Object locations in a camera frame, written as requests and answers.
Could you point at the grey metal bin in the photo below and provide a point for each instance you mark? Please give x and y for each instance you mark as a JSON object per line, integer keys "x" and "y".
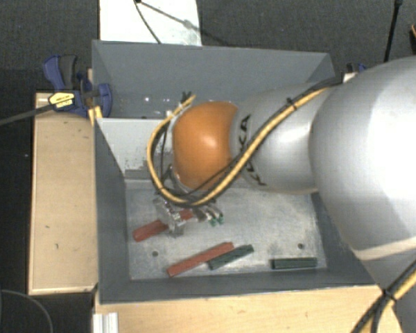
{"x": 263, "y": 75}

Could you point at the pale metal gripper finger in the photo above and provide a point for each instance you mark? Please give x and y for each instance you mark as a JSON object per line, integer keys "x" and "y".
{"x": 161, "y": 209}
{"x": 177, "y": 228}

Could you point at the red-brown block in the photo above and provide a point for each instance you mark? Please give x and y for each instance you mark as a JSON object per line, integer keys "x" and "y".
{"x": 201, "y": 259}
{"x": 146, "y": 232}

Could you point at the dark green flat block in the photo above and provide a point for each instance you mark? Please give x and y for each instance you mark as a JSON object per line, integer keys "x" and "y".
{"x": 231, "y": 256}
{"x": 294, "y": 263}

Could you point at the pale wood flat board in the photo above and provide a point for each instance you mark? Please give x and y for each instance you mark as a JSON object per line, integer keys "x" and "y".
{"x": 64, "y": 203}

